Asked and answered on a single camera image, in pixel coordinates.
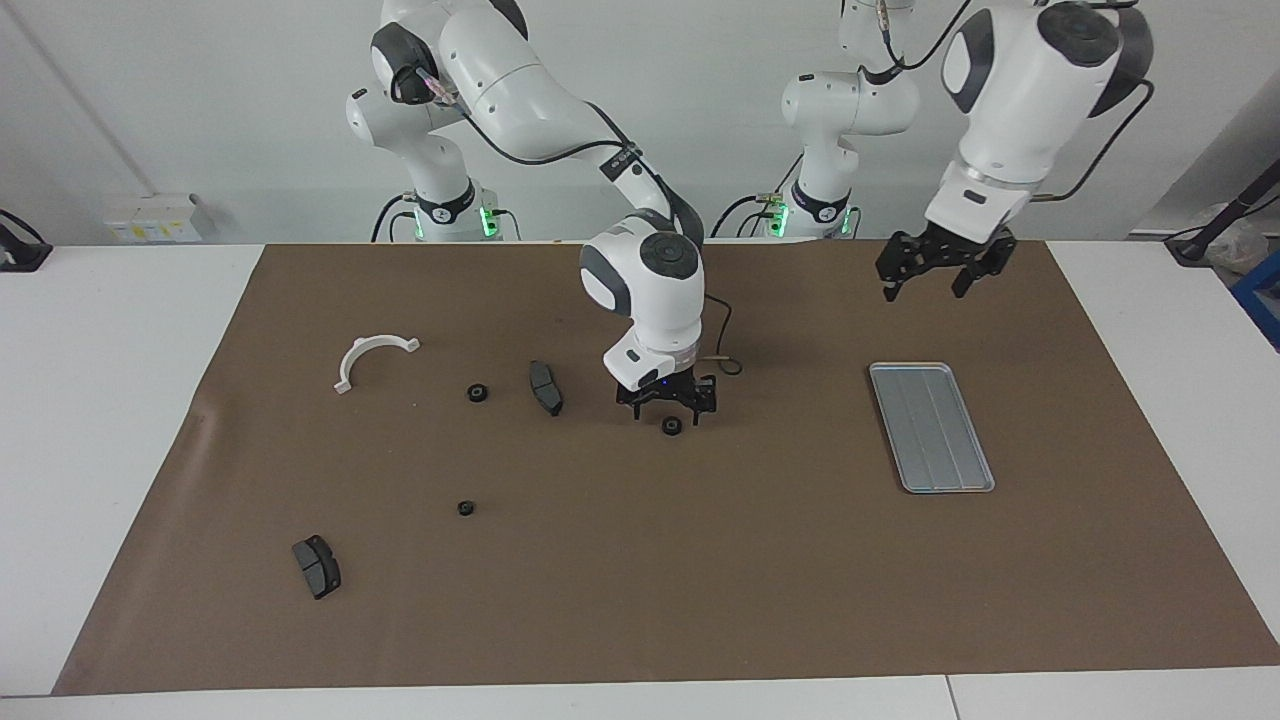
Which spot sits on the white wall socket box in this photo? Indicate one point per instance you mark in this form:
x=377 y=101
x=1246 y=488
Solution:
x=150 y=218

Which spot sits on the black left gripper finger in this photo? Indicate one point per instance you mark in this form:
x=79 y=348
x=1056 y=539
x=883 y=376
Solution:
x=889 y=289
x=961 y=282

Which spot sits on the brown table mat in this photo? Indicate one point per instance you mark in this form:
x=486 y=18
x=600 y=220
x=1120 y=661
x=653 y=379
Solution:
x=700 y=560

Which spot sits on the black stand pole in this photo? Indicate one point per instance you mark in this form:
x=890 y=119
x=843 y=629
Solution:
x=1225 y=215

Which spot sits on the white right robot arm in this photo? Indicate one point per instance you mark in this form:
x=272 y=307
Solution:
x=520 y=80

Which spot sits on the white curved plastic bracket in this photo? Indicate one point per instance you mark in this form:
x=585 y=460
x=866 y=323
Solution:
x=352 y=358

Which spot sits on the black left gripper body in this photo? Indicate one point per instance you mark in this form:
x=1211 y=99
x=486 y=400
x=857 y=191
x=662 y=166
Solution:
x=950 y=248

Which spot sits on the dark grey brake pad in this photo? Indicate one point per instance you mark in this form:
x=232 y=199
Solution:
x=317 y=567
x=545 y=388

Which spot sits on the black table clamp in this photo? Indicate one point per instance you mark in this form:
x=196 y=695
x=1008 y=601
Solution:
x=22 y=255

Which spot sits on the blue crate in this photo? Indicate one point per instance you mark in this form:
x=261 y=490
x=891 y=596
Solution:
x=1262 y=295

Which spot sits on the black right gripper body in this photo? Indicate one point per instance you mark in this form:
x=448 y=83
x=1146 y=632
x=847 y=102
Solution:
x=670 y=388

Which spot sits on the clear plastic bag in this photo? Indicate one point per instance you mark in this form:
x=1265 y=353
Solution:
x=1242 y=245

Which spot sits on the silver metal tray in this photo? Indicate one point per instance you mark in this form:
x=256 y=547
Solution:
x=930 y=430

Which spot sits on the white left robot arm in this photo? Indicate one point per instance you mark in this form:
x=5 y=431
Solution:
x=1030 y=90

